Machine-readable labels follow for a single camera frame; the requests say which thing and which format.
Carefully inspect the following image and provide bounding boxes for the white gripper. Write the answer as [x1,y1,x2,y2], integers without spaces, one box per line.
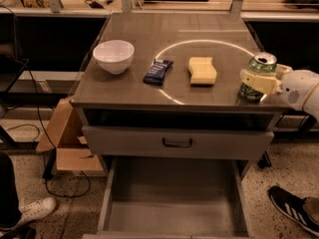
[239,64,318,111]

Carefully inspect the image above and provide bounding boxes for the green soda can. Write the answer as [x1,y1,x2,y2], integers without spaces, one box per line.
[239,52,277,102]

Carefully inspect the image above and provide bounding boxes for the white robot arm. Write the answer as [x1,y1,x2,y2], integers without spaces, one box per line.
[240,64,319,120]

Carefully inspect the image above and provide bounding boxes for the grey drawer cabinet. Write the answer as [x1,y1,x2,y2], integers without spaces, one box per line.
[70,11,293,239]

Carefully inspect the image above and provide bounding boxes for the open middle drawer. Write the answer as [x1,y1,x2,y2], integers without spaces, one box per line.
[82,157,253,239]

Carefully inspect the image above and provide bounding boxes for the closed top drawer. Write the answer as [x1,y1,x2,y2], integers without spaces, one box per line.
[83,125,273,160]

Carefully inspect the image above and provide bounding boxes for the yellow sponge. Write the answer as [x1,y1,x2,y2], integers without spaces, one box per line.
[188,57,217,85]

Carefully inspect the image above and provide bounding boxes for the blue snack bar wrapper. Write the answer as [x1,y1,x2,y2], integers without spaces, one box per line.
[144,59,173,86]

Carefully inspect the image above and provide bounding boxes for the black striped sneaker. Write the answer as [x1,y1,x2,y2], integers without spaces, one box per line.
[268,186,319,237]

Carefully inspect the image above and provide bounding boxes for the white ceramic bowl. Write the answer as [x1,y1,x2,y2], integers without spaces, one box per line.
[93,40,135,75]

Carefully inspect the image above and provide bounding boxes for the brown cardboard box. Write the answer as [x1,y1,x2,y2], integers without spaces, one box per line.
[36,98,105,179]

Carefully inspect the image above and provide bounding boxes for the white sneaker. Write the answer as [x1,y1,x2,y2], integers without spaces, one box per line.
[0,197,57,231]

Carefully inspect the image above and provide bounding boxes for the dark trouser leg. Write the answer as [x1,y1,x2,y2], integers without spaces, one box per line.
[0,152,22,229]

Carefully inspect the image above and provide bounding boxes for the black drawer handle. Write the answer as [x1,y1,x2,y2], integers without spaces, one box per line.
[161,137,193,148]

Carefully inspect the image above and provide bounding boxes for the black floor cable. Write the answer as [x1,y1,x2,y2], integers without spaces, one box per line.
[0,4,92,199]

